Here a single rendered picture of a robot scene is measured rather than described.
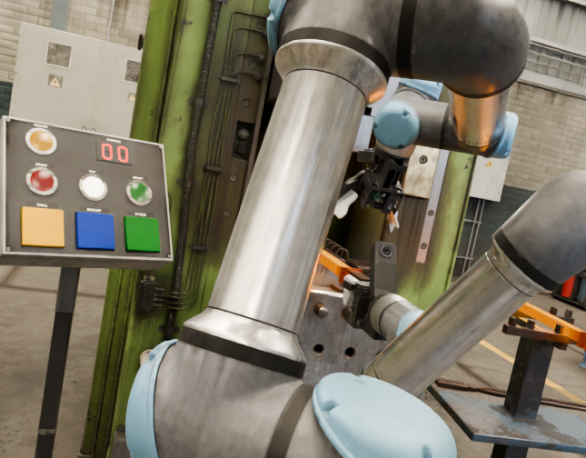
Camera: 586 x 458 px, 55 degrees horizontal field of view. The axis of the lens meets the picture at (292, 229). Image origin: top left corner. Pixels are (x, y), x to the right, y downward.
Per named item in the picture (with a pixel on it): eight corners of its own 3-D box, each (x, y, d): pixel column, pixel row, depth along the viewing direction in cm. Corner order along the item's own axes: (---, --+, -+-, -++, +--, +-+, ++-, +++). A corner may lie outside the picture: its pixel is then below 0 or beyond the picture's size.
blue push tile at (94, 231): (115, 249, 115) (113, 214, 117) (78, 247, 110) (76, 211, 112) (112, 251, 116) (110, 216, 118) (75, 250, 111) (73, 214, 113)
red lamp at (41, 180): (51, 194, 109) (54, 173, 109) (25, 190, 108) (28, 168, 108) (54, 193, 112) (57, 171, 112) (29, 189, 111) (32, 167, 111)
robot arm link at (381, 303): (382, 297, 95) (426, 303, 97) (372, 290, 99) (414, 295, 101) (373, 340, 96) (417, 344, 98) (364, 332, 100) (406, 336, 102)
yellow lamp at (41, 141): (50, 154, 112) (54, 133, 111) (24, 150, 111) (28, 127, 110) (54, 154, 115) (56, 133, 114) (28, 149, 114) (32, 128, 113)
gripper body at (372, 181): (359, 212, 111) (381, 159, 104) (351, 188, 118) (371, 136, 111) (395, 218, 113) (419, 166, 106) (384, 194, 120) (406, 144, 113)
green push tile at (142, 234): (160, 251, 121) (158, 218, 123) (127, 249, 116) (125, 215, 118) (157, 254, 122) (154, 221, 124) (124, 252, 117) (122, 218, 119)
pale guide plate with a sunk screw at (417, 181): (429, 199, 164) (442, 140, 162) (401, 194, 162) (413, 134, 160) (426, 198, 166) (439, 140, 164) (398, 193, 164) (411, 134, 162)
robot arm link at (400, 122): (442, 113, 87) (453, 94, 96) (372, 102, 90) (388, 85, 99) (434, 160, 91) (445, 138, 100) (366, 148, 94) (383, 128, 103)
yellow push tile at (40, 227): (64, 246, 108) (63, 209, 111) (22, 244, 103) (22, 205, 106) (61, 248, 109) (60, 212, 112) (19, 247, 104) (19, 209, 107)
